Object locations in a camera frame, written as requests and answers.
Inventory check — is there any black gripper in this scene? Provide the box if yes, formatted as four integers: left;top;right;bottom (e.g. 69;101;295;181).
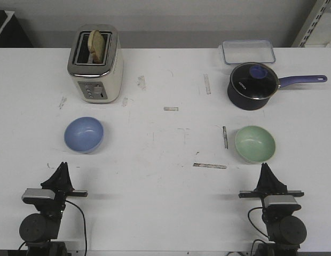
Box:
41;162;88;213
238;163;304;202

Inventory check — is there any glass pot lid blue knob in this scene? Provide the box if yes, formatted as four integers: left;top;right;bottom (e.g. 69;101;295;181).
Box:
230;62;279;100

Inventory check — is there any black box with white edge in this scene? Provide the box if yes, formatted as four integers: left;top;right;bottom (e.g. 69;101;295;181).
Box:
0;10;33;48

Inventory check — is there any cream and steel toaster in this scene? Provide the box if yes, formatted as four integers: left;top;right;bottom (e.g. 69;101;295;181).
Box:
67;24;124;103

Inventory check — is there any grey metal shelf upright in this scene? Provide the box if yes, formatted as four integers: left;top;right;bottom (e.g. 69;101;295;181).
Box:
291;1;331;47

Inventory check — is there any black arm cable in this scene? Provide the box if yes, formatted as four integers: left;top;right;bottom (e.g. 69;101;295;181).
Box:
247;207;270;241
65;199;88;254

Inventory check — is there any green bowl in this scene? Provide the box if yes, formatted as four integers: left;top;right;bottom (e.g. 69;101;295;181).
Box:
234;125;276;163

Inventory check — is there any dark blue saucepan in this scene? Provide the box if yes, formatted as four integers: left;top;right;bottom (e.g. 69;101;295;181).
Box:
227;75;327;110

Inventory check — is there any blue bowl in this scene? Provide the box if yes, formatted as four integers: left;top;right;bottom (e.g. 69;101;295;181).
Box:
64;117;104;154

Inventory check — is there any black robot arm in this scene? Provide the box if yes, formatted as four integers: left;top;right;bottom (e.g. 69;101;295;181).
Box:
19;162;88;255
238;163;307;255

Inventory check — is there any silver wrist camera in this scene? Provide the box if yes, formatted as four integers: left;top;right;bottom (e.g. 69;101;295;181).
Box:
21;188;56;205
264;195;302;211

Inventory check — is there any clear plastic food container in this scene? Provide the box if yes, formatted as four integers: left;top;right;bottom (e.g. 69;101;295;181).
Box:
219;39;276;65

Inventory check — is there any toasted bread slice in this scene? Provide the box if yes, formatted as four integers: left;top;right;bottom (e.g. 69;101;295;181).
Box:
88;30;106;64

